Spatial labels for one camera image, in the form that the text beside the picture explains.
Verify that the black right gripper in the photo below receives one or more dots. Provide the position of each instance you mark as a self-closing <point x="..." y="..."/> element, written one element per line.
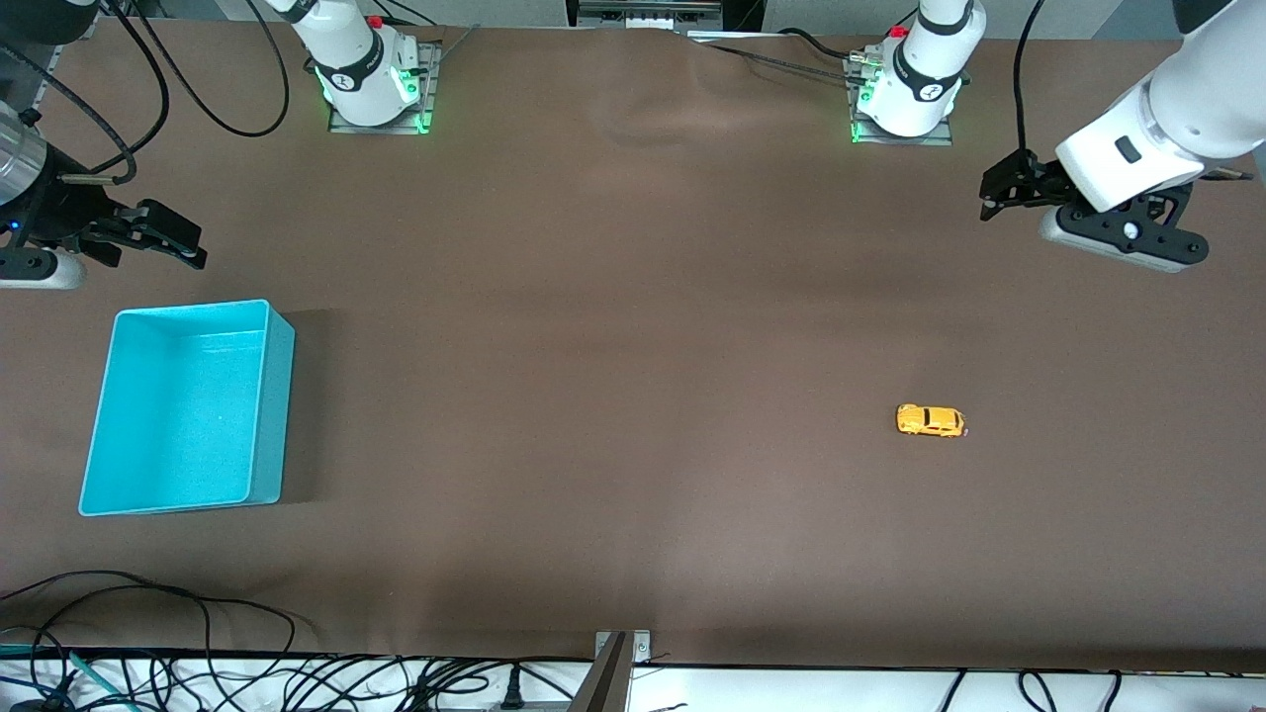
<point x="51" y="216"/>

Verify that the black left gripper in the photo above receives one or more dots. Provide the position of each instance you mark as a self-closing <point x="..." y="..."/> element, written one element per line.
<point x="1035" y="181"/>

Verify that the yellow beetle toy car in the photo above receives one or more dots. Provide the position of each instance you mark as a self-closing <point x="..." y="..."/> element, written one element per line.
<point x="930" y="420"/>

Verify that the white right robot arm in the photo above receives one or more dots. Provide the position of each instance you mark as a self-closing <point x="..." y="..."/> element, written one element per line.
<point x="356" y="79"/>

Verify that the turquoise plastic bin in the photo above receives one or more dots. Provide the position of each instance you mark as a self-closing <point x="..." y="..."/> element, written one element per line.
<point x="178" y="415"/>

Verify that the grey power strip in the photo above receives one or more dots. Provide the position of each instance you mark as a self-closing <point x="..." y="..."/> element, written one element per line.
<point x="648" y="15"/>

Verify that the brown table cover sheet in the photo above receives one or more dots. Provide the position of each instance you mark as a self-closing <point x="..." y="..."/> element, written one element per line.
<point x="633" y="346"/>

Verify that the black power plug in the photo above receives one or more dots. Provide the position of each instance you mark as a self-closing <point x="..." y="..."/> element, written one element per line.
<point x="512" y="692"/>

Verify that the dark aluminium beam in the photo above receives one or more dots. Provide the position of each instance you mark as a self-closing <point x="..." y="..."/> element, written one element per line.
<point x="605" y="687"/>

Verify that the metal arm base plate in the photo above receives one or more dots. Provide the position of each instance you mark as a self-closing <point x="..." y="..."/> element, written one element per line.
<point x="432" y="69"/>
<point x="940" y="139"/>

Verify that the metal mounting bracket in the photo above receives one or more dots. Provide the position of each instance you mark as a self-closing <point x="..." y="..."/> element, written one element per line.
<point x="641" y="645"/>

